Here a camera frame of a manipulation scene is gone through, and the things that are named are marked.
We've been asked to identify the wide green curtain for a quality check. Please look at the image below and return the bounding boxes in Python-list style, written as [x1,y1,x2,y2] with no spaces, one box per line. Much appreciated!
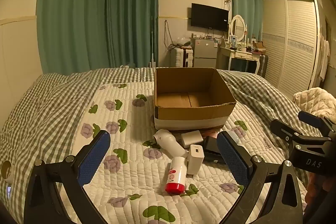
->
[37,0,109,75]

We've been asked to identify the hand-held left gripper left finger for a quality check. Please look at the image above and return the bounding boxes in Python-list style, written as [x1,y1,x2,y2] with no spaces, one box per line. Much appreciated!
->
[24,130,112,224]

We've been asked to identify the white dressing table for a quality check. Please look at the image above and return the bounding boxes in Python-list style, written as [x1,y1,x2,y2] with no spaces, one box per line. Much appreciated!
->
[218,44,264,75]

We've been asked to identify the black wall television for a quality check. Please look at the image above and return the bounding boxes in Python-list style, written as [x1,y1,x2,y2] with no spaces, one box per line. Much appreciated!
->
[191,3,229,31]

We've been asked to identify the grey mini fridge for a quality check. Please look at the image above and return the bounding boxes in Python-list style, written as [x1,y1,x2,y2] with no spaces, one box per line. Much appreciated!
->
[193,38,218,68]

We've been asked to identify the black wall cables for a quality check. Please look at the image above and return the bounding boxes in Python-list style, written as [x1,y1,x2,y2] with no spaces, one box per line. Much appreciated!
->
[164,20,179,50]

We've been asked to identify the white bottle with red cap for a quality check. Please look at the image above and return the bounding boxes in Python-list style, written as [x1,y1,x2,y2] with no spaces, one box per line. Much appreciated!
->
[165,156,187,194]

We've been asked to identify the green corner curtain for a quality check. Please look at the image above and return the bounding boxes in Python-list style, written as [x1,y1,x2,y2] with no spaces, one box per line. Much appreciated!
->
[105,0,159,68]

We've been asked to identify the dark brown suitcase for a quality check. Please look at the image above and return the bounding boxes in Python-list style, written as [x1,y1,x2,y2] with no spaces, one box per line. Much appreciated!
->
[259,54,269,77]

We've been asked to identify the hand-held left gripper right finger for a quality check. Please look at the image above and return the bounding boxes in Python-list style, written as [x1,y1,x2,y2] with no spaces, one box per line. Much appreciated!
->
[217,131,305,224]

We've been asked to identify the hanging white towels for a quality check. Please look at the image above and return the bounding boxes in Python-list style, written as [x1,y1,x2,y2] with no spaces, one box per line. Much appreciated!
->
[318,30,331,80]

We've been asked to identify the green checked blanket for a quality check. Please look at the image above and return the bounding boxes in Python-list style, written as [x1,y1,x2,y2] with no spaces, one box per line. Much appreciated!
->
[0,67,315,224]

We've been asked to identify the white mop pole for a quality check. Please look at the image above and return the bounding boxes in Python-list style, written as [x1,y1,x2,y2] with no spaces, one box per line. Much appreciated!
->
[150,15,156,67]

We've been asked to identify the white round bottle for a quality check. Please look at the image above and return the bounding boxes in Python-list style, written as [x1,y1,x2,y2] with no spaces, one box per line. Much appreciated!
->
[154,129,188,157]

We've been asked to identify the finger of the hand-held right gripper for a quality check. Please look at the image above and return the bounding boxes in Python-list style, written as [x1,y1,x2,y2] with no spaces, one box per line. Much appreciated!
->
[298,111,336,135]
[270,119,305,147]

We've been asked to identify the white louvred wardrobe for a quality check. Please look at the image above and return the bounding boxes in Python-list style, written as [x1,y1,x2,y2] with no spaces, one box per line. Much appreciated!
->
[262,0,326,94]

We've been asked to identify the narrow green curtain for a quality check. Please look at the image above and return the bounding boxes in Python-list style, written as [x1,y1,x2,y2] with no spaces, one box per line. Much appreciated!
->
[230,0,263,42]

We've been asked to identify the white oval vanity mirror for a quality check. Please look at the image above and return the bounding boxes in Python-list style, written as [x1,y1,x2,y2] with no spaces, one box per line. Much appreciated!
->
[228,15,248,42]

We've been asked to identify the white quilted cushion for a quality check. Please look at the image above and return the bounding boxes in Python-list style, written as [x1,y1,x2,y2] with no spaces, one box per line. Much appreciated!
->
[293,87,336,117]

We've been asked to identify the white power adapter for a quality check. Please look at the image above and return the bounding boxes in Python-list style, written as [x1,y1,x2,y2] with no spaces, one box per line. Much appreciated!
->
[181,130,204,149]

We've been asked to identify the person's right hand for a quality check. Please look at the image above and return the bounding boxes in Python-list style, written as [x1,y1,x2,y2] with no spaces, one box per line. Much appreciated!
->
[306,174,328,205]

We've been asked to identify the brown tape roll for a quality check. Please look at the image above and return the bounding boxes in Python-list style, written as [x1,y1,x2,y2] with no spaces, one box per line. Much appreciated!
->
[1,160,13,182]

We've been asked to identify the red patterned packet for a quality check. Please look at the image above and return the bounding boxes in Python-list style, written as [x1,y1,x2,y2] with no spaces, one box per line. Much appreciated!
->
[201,129,218,138]

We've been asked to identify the black rectangular case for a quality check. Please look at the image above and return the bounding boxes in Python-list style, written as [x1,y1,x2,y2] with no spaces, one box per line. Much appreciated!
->
[203,135,223,163]

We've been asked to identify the white floral quilt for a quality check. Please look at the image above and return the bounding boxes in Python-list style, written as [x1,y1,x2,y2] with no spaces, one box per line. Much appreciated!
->
[52,81,307,224]

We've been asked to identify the white ribbed suitcase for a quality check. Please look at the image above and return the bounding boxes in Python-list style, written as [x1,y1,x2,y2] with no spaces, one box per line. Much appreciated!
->
[170,47,194,68]

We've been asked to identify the white charger block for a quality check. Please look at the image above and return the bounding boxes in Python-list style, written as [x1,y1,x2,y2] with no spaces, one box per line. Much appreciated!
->
[187,144,205,176]

